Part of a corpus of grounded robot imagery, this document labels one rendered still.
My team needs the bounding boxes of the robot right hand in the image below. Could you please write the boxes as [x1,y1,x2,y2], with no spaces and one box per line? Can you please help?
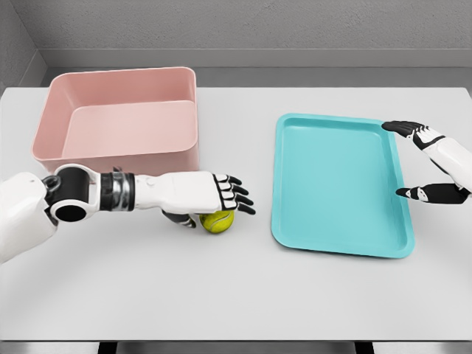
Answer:
[381,120,472,205]

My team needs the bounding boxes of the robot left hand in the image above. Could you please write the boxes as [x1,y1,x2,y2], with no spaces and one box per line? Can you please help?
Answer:
[161,171,257,229]

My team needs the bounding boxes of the yellow tennis ball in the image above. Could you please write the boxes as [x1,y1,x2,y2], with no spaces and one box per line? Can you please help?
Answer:
[199,210,235,235]

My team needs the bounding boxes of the pink basket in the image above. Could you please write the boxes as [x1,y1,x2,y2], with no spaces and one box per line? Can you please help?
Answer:
[31,66,201,174]

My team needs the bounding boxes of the blue tray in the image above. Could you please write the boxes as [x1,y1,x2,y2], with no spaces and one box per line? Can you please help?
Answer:
[270,113,416,260]

